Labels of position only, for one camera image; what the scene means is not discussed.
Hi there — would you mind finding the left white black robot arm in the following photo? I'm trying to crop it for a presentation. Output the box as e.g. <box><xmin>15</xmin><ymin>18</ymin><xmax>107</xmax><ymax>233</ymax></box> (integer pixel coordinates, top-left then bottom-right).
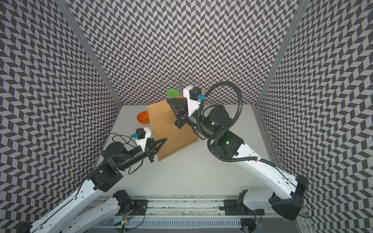
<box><xmin>16</xmin><ymin>138</ymin><xmax>167</xmax><ymax>233</ymax></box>

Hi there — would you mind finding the brown kraft file bag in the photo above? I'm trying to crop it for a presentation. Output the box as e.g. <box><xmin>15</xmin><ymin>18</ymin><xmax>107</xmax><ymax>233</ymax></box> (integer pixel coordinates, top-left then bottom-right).
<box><xmin>147</xmin><ymin>100</ymin><xmax>199</xmax><ymax>162</ymax></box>

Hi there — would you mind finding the orange plastic bowl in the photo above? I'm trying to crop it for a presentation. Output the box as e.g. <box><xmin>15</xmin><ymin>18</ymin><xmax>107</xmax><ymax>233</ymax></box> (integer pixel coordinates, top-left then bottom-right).
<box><xmin>137</xmin><ymin>111</ymin><xmax>150</xmax><ymax>124</ymax></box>

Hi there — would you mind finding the right black corrugated cable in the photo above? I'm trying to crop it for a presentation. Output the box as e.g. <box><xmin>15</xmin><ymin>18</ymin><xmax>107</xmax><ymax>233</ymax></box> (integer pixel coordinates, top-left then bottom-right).
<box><xmin>197</xmin><ymin>81</ymin><xmax>276</xmax><ymax>168</ymax></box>

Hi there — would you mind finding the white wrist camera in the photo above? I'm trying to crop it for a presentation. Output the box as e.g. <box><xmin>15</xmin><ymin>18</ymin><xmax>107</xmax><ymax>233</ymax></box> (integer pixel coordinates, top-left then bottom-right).
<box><xmin>132</xmin><ymin>127</ymin><xmax>152</xmax><ymax>151</ymax></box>
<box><xmin>183</xmin><ymin>85</ymin><xmax>205</xmax><ymax>117</ymax></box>

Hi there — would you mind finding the green plastic wine glass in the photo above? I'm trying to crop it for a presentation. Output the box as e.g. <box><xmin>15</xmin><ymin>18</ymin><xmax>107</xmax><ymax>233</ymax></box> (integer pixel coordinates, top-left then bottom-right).
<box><xmin>166</xmin><ymin>88</ymin><xmax>181</xmax><ymax>98</ymax></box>

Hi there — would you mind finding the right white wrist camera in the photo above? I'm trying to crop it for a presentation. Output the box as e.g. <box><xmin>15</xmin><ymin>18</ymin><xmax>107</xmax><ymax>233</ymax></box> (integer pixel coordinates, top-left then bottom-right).
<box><xmin>183</xmin><ymin>85</ymin><xmax>205</xmax><ymax>117</ymax></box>

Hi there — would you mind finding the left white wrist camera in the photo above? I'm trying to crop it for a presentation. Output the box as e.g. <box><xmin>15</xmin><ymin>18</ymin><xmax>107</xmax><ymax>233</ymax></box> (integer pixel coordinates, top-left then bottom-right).
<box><xmin>132</xmin><ymin>127</ymin><xmax>152</xmax><ymax>151</ymax></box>

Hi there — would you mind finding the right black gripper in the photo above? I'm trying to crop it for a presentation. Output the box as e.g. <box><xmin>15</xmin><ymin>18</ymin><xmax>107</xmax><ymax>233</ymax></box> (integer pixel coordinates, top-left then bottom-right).
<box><xmin>166</xmin><ymin>97</ymin><xmax>216</xmax><ymax>141</ymax></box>

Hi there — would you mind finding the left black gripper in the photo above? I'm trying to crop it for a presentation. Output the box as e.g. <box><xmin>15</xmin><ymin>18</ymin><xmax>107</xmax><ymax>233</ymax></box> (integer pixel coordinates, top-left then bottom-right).
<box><xmin>117</xmin><ymin>137</ymin><xmax>167</xmax><ymax>172</ymax></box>

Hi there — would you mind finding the aluminium front rail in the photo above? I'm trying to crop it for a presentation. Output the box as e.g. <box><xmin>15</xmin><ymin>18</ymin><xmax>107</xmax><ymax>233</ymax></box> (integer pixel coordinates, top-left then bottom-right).
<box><xmin>69</xmin><ymin>191</ymin><xmax>302</xmax><ymax>223</ymax></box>

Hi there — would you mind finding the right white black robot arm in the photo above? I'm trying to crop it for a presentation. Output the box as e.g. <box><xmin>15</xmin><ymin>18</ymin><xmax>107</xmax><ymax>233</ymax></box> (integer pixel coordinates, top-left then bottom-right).
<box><xmin>167</xmin><ymin>98</ymin><xmax>308</xmax><ymax>220</ymax></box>

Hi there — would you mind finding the chrome cup holder stand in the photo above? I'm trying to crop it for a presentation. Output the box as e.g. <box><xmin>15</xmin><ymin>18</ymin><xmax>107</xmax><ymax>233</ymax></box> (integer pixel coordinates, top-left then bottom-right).
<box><xmin>170</xmin><ymin>72</ymin><xmax>194</xmax><ymax>95</ymax></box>

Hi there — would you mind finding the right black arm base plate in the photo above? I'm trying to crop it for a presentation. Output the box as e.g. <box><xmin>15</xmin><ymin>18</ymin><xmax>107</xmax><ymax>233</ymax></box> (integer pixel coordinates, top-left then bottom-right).
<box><xmin>219</xmin><ymin>200</ymin><xmax>265</xmax><ymax>216</ymax></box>

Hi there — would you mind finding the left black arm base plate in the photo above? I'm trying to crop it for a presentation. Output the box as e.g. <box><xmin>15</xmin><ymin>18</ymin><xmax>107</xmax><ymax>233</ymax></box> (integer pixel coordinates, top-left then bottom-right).
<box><xmin>116</xmin><ymin>199</ymin><xmax>149</xmax><ymax>216</ymax></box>

